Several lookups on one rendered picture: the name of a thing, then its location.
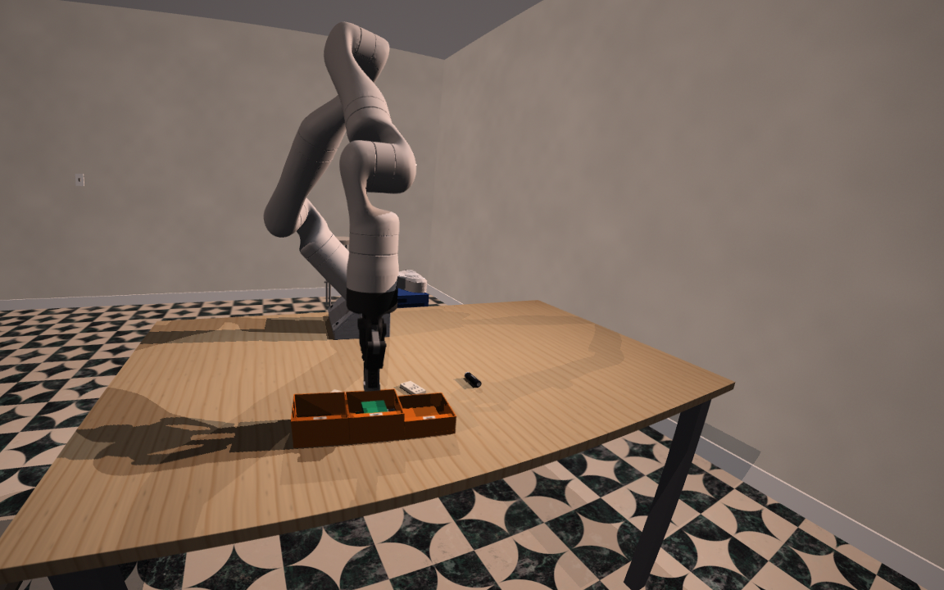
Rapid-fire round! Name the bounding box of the orange rack of three bins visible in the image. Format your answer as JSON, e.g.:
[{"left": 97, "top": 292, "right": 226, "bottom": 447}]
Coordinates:
[{"left": 291, "top": 389, "right": 456, "bottom": 448}]

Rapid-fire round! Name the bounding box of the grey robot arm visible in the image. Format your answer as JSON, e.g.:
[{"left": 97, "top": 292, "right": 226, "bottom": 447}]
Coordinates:
[{"left": 264, "top": 22, "right": 427, "bottom": 300}]

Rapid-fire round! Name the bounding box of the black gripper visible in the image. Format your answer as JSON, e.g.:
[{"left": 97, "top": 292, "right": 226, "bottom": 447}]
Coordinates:
[{"left": 347, "top": 288, "right": 398, "bottom": 391}]

